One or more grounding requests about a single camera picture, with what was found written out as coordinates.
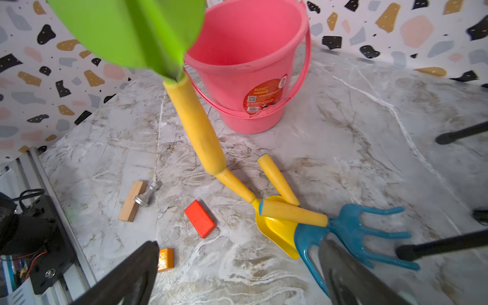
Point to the orange cube block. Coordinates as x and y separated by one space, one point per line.
166 259

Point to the yellow scoop yellow handle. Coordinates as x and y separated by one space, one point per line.
278 231

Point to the black perforated music stand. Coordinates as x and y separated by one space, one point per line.
459 162

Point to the green trowel yellow handle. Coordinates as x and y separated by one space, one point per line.
153 35

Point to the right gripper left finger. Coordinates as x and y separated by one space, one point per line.
131 282

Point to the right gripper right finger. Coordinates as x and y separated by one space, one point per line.
349 282

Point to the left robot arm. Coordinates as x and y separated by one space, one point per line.
22 235

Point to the wooden rectangular block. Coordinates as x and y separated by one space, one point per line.
130 207

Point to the silver metal chess pawn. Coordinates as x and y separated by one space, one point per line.
143 199

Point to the pink plastic bucket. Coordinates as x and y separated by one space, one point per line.
252 57

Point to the red rectangular block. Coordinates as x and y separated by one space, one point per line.
200 219

